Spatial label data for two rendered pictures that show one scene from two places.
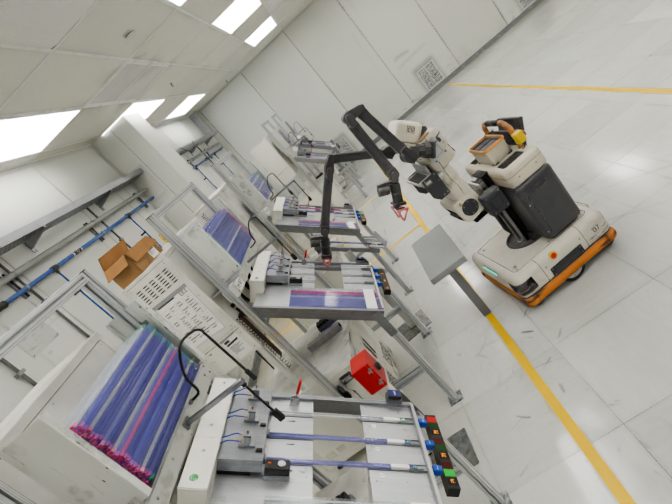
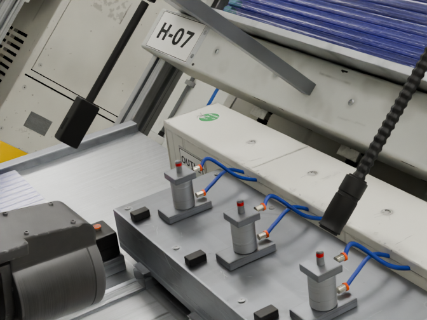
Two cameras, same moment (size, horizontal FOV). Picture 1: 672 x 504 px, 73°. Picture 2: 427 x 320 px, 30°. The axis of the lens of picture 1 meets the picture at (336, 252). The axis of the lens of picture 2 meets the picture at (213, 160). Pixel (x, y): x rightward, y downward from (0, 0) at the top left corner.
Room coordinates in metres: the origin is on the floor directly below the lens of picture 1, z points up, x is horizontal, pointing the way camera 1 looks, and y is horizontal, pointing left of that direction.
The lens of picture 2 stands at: (3.23, -0.28, 1.23)
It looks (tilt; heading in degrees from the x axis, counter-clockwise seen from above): 1 degrees down; 130
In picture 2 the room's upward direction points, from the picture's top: 30 degrees clockwise
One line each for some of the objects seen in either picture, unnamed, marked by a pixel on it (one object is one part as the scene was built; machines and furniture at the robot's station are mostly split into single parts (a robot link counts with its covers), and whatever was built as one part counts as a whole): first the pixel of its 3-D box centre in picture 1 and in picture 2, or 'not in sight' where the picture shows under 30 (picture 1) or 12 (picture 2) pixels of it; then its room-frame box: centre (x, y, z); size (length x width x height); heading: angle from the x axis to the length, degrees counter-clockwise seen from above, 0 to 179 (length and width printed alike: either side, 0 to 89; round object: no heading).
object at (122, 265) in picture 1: (145, 242); not in sight; (2.72, 0.76, 1.82); 0.68 x 0.30 x 0.20; 168
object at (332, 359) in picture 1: (339, 383); not in sight; (2.73, 0.58, 0.31); 0.70 x 0.65 x 0.62; 168
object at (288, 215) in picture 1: (323, 253); not in sight; (4.12, 0.09, 0.65); 1.01 x 0.73 x 1.29; 78
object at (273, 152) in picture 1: (299, 171); not in sight; (7.62, -0.46, 0.95); 1.36 x 0.82 x 1.90; 78
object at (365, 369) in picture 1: (408, 411); not in sight; (1.93, 0.27, 0.39); 0.24 x 0.24 x 0.78; 78
